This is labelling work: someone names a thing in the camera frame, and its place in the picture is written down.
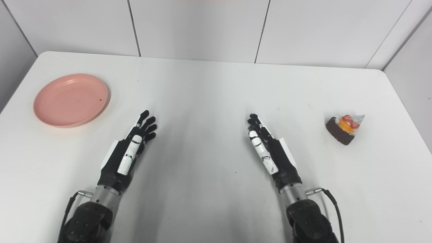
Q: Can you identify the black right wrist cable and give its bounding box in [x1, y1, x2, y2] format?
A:
[305, 188, 345, 243]

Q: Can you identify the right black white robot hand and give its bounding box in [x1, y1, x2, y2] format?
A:
[247, 113, 302, 193]

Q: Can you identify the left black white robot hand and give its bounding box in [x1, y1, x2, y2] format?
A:
[97, 110, 158, 194]

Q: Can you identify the pink round plate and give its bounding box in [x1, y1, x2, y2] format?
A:
[33, 74, 109, 128]

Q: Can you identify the chocolate cake slice with fruit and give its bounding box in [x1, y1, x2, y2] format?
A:
[325, 114, 366, 146]

